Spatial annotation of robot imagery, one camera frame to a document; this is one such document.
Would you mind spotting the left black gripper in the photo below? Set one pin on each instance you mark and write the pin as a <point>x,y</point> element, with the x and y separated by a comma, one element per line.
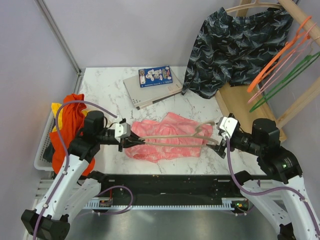
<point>127,142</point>

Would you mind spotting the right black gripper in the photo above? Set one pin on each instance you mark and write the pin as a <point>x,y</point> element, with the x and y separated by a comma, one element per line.
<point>219,148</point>

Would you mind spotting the pink patterned shorts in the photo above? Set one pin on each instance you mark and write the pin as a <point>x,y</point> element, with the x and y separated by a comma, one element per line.
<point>173,137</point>

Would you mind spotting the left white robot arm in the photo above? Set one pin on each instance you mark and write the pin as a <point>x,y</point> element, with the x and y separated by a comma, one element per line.
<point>52,217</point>

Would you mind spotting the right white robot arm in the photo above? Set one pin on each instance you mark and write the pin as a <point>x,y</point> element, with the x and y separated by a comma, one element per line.
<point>286,206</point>

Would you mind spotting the dark leaf-print shorts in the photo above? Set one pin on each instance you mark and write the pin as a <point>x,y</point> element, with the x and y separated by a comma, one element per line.
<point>233,50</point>

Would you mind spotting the green plastic hanger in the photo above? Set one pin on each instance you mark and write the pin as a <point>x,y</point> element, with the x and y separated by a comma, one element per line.
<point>295,72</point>

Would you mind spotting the orange plastic hanger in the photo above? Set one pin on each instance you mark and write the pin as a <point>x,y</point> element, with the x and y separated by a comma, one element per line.
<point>290,45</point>

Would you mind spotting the beige hanger under dark shorts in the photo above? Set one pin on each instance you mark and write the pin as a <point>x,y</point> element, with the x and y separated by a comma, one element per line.
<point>242,9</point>

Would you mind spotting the grey book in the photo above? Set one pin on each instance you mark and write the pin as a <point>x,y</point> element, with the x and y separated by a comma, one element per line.
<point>145,96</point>

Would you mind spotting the orange garment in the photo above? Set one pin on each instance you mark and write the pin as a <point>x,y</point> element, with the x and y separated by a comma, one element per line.
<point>72,122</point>

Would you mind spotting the blue booklet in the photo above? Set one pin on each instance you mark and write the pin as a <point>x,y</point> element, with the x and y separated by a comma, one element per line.
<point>149,77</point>

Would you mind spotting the yellow garment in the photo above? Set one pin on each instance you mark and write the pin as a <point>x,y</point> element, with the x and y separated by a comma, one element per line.
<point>54,109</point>

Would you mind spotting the white laundry basket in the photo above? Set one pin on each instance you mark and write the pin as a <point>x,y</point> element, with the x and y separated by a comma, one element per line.
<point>39,162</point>

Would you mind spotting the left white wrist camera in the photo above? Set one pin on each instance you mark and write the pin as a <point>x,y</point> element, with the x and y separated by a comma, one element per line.
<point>121,129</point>

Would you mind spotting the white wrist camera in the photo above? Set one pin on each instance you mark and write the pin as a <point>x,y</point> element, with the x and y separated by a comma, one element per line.
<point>226,127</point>
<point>121,129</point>

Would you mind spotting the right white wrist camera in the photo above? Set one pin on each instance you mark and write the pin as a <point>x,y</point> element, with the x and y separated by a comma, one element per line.
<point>226,127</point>

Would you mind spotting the aluminium frame post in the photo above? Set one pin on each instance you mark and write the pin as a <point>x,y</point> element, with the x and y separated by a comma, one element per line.
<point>58,35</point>

